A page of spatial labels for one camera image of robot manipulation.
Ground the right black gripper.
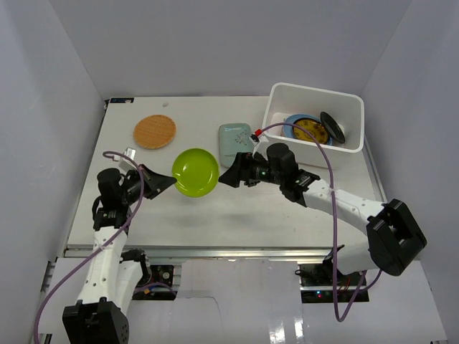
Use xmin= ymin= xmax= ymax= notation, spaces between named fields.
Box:
xmin=218 ymin=152 xmax=284 ymax=189

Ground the green round plate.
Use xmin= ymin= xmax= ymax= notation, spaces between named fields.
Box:
xmin=171 ymin=148 xmax=219 ymax=198

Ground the blue round plate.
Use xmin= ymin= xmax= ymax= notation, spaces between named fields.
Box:
xmin=282 ymin=114 xmax=333 ymax=145

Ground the yellow patterned black-rimmed plate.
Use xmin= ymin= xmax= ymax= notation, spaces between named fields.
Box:
xmin=293 ymin=118 xmax=330 ymax=144

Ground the black round plate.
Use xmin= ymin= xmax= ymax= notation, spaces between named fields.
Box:
xmin=320 ymin=111 xmax=346 ymax=144

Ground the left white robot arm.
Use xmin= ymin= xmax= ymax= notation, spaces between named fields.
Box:
xmin=62 ymin=165 xmax=176 ymax=343

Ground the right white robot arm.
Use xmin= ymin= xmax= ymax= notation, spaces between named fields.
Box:
xmin=219 ymin=143 xmax=427 ymax=286

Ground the white plastic bin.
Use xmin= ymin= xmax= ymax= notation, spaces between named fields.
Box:
xmin=262 ymin=82 xmax=364 ymax=169

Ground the teal rectangular ceramic plate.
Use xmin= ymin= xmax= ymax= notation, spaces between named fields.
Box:
xmin=218 ymin=123 xmax=254 ymax=168

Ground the orange woven round plate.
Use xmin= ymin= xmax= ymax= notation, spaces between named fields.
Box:
xmin=133 ymin=115 xmax=176 ymax=150

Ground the dark label sticker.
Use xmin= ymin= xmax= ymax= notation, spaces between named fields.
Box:
xmin=110 ymin=97 xmax=135 ymax=104

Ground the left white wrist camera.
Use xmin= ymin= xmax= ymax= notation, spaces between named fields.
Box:
xmin=118 ymin=147 xmax=136 ymax=173

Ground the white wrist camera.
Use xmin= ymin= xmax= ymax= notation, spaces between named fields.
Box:
xmin=250 ymin=129 xmax=269 ymax=154
xmin=118 ymin=147 xmax=136 ymax=173

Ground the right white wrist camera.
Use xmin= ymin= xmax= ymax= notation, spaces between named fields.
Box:
xmin=250 ymin=129 xmax=269 ymax=154

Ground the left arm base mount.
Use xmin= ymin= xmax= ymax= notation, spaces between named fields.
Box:
xmin=132 ymin=265 xmax=181 ymax=301

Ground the aluminium frame rail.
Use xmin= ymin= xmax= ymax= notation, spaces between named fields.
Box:
xmin=39 ymin=229 xmax=410 ymax=344

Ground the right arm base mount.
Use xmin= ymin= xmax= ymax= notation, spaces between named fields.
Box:
xmin=295 ymin=264 xmax=362 ymax=304

